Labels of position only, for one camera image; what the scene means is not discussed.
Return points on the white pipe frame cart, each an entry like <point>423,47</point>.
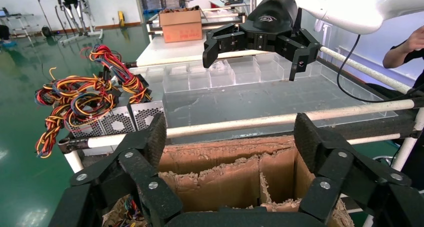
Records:
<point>232,124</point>

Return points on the yellow wall box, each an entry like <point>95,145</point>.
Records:
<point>121,18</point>

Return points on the silver mesh power supply box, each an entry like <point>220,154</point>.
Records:
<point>87,129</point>
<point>117,122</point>
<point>147,114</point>

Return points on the operator bare forearm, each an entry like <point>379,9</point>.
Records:
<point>394,58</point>

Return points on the blue floor base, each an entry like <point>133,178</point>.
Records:
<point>8,44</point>

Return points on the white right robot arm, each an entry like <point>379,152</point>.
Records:
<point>348,7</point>

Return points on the operator hand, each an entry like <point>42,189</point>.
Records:
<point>418,40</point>

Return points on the crumpled clear plastic bag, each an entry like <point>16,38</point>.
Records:
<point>219,66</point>

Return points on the white pipe storage rack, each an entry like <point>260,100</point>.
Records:
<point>218,22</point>

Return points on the white standing fan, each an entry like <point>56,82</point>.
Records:
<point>326,30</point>

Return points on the worn cardboard divider box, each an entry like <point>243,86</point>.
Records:
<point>215,185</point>

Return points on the white metal shelf frame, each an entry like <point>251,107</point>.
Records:
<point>16,16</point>

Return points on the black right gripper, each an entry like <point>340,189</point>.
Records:
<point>271,20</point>

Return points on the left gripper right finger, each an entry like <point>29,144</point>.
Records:
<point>348,172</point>

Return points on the printed brown cardboard box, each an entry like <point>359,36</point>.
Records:
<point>180,26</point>

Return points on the clear acrylic divided tray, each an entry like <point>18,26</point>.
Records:
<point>265,96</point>

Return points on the dark brown scrap pile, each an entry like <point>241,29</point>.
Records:
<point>179,10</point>

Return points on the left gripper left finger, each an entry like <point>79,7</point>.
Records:
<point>132,172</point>

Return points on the black floor stand pole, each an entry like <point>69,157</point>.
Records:
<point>46,31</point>

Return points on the robot rig on white stand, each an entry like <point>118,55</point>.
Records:
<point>71,0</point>

